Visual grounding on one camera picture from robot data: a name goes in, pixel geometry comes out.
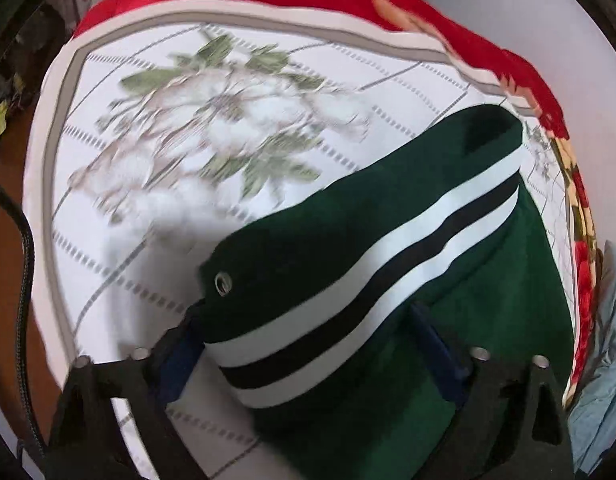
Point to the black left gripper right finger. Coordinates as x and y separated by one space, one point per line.
508 421

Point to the white floral bed sheet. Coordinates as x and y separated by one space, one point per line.
161 132

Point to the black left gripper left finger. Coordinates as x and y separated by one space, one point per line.
86 435

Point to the green white varsity jacket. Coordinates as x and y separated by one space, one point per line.
306 310

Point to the red floral blanket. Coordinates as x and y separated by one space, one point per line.
518 77

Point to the light blue quilt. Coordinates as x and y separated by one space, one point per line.
592 418

